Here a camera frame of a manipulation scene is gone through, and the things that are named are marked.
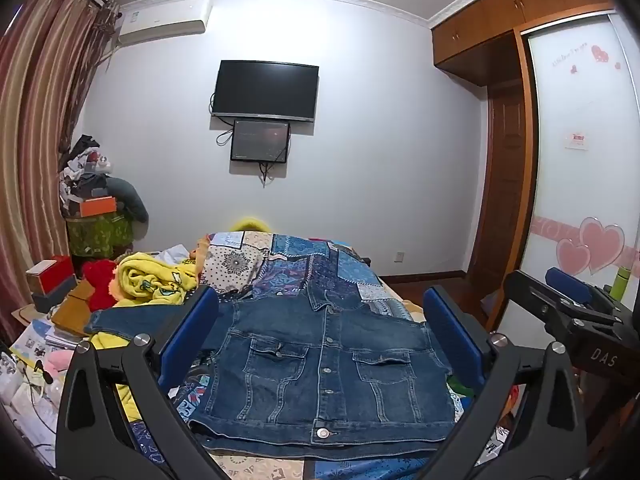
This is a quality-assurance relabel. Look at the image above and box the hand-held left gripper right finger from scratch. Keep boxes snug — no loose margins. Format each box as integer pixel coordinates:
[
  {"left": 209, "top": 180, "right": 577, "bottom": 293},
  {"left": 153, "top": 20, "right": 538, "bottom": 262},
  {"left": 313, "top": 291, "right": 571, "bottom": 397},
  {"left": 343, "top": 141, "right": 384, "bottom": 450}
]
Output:
[{"left": 422, "top": 285, "right": 588, "bottom": 480}]

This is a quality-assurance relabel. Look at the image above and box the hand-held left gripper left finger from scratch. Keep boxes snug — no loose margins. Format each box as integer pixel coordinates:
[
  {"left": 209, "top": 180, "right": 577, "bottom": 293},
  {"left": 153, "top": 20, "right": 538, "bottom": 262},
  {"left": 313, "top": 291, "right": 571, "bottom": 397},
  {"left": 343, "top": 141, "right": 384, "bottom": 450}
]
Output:
[{"left": 55, "top": 285, "right": 236, "bottom": 480}]

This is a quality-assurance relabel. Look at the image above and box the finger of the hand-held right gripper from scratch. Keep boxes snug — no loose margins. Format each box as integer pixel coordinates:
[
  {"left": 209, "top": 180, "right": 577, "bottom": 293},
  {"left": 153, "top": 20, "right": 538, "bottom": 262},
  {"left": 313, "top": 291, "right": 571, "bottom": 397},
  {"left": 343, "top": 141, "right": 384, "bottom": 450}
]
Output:
[
  {"left": 545, "top": 266, "right": 622, "bottom": 319},
  {"left": 502, "top": 269, "right": 619, "bottom": 335}
]

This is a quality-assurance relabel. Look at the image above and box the blue denim jacket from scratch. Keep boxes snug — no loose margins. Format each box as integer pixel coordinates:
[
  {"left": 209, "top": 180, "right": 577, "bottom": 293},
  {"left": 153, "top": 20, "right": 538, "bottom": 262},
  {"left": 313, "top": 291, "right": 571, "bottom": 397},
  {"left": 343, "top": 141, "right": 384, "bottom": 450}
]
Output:
[{"left": 84, "top": 276, "right": 458, "bottom": 461}]

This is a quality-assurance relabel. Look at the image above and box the pile of clothes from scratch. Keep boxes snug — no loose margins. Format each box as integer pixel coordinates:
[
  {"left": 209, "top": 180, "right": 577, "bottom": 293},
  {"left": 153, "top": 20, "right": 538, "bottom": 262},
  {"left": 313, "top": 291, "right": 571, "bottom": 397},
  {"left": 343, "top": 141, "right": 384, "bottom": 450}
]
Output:
[{"left": 57, "top": 134, "right": 119, "bottom": 212}]

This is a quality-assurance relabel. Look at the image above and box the green bottle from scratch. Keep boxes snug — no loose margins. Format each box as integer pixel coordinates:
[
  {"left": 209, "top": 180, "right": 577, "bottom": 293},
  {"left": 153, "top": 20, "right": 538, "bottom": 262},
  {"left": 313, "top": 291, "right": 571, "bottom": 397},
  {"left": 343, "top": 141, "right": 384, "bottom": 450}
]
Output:
[{"left": 608, "top": 265, "right": 632, "bottom": 302}]

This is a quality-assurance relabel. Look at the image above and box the yellow cartoon blanket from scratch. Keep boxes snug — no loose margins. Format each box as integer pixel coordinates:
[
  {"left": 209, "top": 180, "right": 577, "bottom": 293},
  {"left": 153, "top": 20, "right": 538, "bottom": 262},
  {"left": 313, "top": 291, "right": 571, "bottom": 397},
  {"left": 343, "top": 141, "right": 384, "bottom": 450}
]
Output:
[{"left": 107, "top": 252, "right": 202, "bottom": 307}]

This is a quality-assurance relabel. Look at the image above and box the red plush toy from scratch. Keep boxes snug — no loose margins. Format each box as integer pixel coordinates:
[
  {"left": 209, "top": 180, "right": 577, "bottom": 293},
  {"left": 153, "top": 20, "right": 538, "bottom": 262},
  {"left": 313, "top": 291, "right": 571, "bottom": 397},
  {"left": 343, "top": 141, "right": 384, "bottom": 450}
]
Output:
[{"left": 81, "top": 259, "right": 122, "bottom": 312}]

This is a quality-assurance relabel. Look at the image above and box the brown wooden door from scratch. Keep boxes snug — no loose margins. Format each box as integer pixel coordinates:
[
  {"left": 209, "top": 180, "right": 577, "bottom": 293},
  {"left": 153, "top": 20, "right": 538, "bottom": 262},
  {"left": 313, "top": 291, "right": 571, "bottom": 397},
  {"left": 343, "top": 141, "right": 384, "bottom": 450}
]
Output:
[{"left": 466, "top": 77, "right": 532, "bottom": 307}]

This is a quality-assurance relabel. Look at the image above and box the yellow fluffy cushion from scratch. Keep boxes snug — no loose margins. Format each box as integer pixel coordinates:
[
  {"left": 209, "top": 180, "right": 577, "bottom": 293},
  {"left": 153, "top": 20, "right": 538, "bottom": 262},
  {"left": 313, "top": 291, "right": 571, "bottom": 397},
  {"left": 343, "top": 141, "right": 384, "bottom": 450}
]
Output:
[{"left": 230, "top": 216, "right": 274, "bottom": 235}]

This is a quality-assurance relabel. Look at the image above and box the brown cardboard box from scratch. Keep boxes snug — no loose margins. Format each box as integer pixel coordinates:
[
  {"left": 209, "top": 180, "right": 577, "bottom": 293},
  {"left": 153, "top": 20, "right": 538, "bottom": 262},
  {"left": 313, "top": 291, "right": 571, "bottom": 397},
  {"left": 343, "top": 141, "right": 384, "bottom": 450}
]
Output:
[{"left": 50, "top": 280, "right": 97, "bottom": 337}]

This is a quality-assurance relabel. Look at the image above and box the green patterned cloth cover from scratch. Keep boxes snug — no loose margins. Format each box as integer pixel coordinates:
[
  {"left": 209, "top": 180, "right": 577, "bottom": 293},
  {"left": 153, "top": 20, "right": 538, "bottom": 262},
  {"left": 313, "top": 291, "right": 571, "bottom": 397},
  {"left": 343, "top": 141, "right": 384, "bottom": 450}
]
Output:
[{"left": 67, "top": 211, "right": 135, "bottom": 262}]

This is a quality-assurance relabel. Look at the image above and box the grey box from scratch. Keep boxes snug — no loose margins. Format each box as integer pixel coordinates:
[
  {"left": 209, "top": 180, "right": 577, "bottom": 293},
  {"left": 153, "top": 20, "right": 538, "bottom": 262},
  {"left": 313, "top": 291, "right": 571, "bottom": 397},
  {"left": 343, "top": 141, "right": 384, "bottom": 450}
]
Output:
[{"left": 31, "top": 276, "right": 79, "bottom": 314}]

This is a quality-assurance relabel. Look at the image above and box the red box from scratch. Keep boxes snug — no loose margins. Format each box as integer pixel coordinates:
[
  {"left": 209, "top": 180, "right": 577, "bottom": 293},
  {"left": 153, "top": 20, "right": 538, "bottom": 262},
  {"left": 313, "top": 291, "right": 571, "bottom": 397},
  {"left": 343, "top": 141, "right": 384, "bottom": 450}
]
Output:
[{"left": 25, "top": 254, "right": 74, "bottom": 295}]

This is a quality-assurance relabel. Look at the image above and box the orange box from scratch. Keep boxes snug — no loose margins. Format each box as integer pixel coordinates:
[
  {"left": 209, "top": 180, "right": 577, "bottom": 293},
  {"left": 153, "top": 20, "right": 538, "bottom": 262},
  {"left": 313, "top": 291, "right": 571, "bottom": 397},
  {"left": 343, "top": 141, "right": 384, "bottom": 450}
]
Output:
[{"left": 79, "top": 197, "right": 119, "bottom": 218}]

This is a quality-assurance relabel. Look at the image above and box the pile of papers and booklets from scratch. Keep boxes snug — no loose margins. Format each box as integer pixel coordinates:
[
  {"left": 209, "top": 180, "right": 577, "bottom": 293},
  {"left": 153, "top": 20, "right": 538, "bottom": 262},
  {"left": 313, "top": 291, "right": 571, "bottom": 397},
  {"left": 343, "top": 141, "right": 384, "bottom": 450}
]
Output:
[{"left": 0, "top": 317, "right": 68, "bottom": 463}]

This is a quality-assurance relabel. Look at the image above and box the striped brown curtain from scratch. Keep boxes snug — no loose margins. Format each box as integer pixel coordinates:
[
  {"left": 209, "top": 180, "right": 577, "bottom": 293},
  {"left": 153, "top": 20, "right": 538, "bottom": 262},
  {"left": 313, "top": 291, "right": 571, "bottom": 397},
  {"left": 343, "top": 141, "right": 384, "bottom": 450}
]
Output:
[{"left": 0, "top": 0, "right": 122, "bottom": 343}]

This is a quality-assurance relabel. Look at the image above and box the wooden overhead wardrobe cabinet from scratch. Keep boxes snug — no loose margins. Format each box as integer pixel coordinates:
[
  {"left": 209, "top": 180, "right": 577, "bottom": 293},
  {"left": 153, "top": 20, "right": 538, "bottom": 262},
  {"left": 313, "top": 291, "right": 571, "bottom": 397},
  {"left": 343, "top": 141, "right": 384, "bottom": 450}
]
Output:
[{"left": 431, "top": 0, "right": 617, "bottom": 89}]

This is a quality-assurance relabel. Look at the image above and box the white air conditioner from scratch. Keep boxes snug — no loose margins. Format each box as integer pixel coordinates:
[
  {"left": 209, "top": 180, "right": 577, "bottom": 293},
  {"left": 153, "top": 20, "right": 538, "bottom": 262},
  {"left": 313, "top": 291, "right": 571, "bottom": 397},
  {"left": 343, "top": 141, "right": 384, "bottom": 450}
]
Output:
[{"left": 117, "top": 0, "right": 213, "bottom": 46}]

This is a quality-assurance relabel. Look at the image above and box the small black wall monitor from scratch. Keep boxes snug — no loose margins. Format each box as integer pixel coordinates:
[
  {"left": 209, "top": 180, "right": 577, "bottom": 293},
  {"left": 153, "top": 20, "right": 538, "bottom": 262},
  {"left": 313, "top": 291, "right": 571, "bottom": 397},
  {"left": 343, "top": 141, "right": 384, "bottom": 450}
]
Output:
[{"left": 230, "top": 119, "right": 292, "bottom": 164}]

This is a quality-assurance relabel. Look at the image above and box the black wall television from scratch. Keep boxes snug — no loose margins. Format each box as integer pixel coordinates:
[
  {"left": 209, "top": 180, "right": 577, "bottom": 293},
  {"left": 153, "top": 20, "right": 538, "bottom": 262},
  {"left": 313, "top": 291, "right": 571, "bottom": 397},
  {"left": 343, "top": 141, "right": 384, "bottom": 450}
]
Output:
[{"left": 210, "top": 60, "right": 320, "bottom": 125}]

